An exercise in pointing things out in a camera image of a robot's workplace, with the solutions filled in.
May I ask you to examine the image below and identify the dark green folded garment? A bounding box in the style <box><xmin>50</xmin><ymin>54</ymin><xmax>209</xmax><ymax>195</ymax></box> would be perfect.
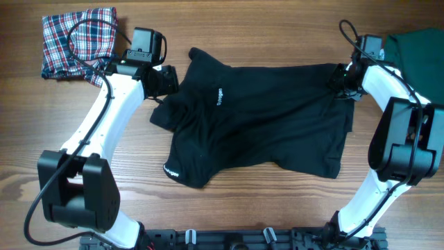
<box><xmin>384</xmin><ymin>28</ymin><xmax>443</xmax><ymax>105</ymax></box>

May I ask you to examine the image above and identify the plaid folded cloth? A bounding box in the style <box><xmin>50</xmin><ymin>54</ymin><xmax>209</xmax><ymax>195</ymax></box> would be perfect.
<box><xmin>41</xmin><ymin>7</ymin><xmax>118</xmax><ymax>87</ymax></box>

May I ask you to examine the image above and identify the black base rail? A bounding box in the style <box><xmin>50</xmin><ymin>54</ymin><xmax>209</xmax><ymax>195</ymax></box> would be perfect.
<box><xmin>78</xmin><ymin>227</ymin><xmax>389</xmax><ymax>250</ymax></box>

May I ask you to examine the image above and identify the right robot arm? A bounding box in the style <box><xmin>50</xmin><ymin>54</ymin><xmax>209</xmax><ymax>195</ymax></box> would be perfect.
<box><xmin>320</xmin><ymin>29</ymin><xmax>443</xmax><ymax>249</ymax></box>

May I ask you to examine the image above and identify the black garment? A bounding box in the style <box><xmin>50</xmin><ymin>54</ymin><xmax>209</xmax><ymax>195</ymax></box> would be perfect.
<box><xmin>151</xmin><ymin>47</ymin><xmax>354</xmax><ymax>188</ymax></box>

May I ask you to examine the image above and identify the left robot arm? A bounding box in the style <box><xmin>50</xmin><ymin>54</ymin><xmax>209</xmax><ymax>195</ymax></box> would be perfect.
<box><xmin>24</xmin><ymin>28</ymin><xmax>178</xmax><ymax>249</ymax></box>

